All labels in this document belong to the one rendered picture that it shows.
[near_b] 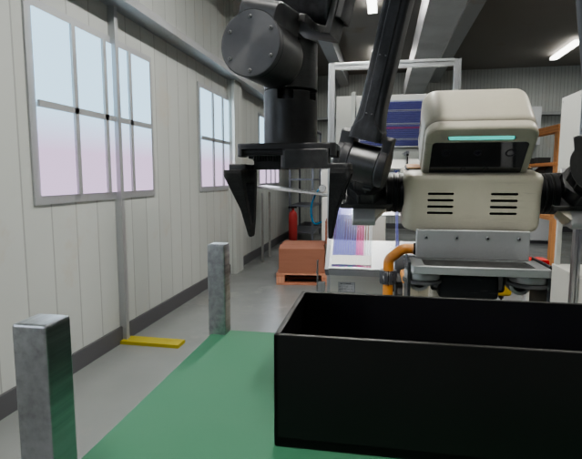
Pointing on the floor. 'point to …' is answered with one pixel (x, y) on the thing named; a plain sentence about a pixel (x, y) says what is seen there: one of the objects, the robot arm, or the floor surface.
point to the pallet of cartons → (301, 260)
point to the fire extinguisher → (292, 224)
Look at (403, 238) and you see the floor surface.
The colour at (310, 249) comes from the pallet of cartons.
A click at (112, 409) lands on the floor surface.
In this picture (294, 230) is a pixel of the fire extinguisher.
